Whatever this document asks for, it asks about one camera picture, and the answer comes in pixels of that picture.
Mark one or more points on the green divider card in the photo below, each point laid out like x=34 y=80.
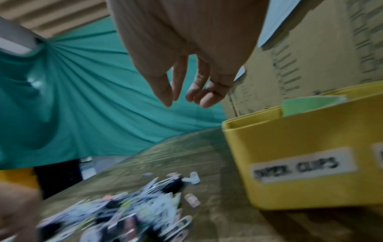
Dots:
x=308 y=105

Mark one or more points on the person's right hand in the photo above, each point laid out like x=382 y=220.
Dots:
x=194 y=30

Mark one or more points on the large printed cardboard box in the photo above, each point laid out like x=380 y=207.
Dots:
x=314 y=59

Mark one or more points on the person's left hand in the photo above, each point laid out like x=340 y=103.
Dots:
x=18 y=212

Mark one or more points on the pile of coloured paper clips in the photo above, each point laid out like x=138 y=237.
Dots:
x=143 y=212

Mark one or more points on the white frame beam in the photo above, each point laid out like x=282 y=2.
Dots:
x=15 y=35

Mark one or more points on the green cloth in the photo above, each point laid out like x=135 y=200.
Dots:
x=74 y=94

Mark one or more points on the white paper sheet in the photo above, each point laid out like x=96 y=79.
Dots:
x=278 y=19

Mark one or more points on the yellow plastic tray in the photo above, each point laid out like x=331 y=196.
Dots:
x=284 y=141

